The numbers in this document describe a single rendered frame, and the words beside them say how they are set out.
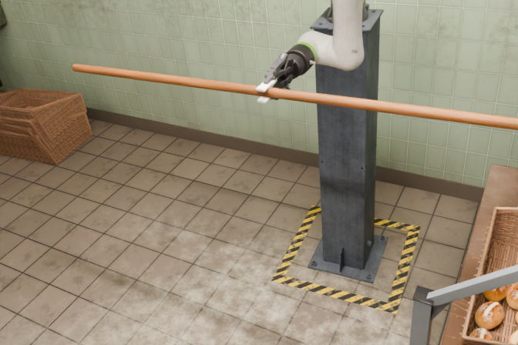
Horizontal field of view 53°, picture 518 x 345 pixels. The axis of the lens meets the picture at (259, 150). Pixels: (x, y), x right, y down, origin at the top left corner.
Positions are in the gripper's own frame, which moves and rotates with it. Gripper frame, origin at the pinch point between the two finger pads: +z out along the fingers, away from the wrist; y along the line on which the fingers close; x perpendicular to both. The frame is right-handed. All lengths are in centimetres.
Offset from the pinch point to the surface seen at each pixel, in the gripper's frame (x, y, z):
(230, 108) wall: 97, 87, -120
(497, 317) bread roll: -73, 54, 11
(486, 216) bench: -64, 59, -38
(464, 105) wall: -41, 61, -121
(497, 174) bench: -64, 59, -65
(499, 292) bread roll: -73, 54, 1
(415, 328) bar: -57, 31, 41
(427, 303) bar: -59, 22, 41
